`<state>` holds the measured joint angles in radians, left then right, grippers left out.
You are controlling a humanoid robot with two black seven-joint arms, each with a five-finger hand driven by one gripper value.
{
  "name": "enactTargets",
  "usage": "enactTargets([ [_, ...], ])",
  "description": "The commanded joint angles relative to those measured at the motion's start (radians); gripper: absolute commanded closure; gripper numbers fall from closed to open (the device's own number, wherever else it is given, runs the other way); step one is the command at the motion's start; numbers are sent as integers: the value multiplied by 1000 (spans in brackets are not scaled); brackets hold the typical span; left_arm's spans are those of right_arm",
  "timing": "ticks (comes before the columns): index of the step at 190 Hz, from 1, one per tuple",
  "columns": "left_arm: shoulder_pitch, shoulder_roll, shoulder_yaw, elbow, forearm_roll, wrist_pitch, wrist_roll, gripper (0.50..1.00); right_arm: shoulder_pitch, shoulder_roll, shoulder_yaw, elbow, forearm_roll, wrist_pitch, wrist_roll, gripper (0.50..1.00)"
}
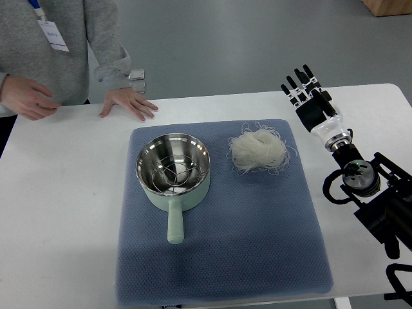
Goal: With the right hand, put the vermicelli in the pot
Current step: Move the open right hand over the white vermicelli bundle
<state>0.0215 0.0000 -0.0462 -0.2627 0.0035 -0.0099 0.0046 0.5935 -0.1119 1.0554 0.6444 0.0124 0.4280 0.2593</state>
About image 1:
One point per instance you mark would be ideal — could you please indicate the wooden box corner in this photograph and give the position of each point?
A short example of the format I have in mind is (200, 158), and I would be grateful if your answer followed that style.
(384, 8)

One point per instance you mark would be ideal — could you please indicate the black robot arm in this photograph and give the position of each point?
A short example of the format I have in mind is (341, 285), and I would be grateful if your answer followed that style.
(379, 187)

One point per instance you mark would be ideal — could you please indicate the blue textured mat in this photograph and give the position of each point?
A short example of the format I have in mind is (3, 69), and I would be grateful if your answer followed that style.
(253, 235)

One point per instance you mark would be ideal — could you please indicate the grey sweater sleeve left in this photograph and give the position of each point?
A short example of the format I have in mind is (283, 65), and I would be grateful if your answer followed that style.
(102, 33)

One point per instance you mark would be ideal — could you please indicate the person's right hand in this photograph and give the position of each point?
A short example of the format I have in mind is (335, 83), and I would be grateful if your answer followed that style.
(27, 98)

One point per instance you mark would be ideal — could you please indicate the white name badge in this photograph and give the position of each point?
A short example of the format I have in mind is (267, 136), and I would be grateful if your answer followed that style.
(53, 35)

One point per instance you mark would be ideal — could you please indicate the grey sweater torso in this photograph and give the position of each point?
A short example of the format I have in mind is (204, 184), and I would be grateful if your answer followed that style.
(26, 52)

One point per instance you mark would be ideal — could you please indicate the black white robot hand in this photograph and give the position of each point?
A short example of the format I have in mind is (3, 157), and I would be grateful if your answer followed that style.
(315, 109)

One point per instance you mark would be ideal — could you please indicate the white vermicelli nest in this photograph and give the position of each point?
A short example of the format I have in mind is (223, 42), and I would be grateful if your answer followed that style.
(259, 147)

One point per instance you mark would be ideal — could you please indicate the mint green pot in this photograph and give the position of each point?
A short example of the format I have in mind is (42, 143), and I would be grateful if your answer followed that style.
(181, 145)

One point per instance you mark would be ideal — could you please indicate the person's left hand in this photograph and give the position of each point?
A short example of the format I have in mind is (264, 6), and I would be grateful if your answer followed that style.
(131, 101)

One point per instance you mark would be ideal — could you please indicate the wire steaming rack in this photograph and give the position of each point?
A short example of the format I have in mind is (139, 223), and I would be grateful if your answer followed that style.
(175, 175)

